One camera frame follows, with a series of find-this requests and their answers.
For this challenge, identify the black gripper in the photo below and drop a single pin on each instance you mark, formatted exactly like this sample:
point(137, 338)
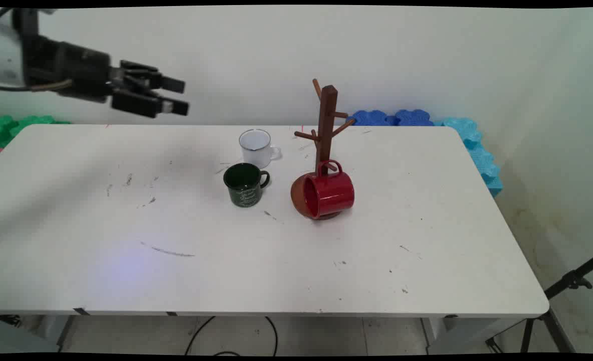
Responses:
point(83, 72)

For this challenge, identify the red enamel mug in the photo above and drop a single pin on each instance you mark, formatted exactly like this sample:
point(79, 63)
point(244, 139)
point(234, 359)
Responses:
point(334, 193)

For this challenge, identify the white enamel mug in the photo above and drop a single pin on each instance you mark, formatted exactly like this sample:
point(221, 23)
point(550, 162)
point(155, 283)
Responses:
point(256, 150)

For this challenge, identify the green foam mat tile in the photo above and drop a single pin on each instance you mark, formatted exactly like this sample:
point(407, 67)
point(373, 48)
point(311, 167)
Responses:
point(10, 128)

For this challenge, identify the dark green enamel mug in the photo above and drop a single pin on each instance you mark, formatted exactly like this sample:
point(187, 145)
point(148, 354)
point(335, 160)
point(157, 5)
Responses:
point(245, 193)

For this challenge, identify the brown wooden mug tree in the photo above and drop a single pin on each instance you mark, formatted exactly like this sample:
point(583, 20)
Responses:
point(328, 125)

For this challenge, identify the blue foam mat tile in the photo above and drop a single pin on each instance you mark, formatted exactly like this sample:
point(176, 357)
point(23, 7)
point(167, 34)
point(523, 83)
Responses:
point(371, 118)
point(414, 118)

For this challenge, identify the grey table leg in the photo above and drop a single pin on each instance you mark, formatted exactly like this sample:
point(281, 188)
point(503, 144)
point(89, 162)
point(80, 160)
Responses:
point(65, 333)

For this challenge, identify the cyan foam mat tile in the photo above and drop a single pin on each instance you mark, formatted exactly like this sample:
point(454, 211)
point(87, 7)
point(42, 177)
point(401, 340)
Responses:
point(479, 150)

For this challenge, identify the black tripod stand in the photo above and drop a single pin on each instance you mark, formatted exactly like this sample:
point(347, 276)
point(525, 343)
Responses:
point(569, 281)

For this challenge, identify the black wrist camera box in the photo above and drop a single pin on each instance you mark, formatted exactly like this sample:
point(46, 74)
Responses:
point(25, 20)

